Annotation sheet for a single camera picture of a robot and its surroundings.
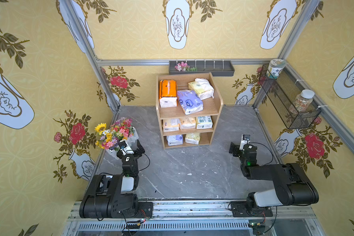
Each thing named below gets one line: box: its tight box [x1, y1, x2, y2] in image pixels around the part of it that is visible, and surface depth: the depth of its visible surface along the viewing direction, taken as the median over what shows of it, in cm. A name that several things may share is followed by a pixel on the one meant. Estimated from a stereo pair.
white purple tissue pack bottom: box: [166, 134, 184, 147], surface depth 94 cm
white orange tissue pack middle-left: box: [163, 118, 180, 132], surface depth 84 cm
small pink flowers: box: [174, 61, 198, 72], surface depth 89 cm
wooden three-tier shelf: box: [155, 72, 224, 150], surface depth 82 cm
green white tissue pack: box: [196, 115, 214, 130], surface depth 85 cm
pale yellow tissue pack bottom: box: [184, 132, 201, 145], surface depth 97 cm
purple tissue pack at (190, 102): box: [177, 89, 204, 116], surface depth 75 cm
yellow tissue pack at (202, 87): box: [187, 78, 215, 101], surface depth 80 cm
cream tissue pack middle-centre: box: [179, 117, 197, 130], surface depth 86 cm
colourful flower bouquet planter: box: [94, 117, 139, 160], surface depth 86 cm
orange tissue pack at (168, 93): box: [159, 79, 178, 108], surface depth 76 cm
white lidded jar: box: [266, 59, 287, 80], surface depth 87 cm
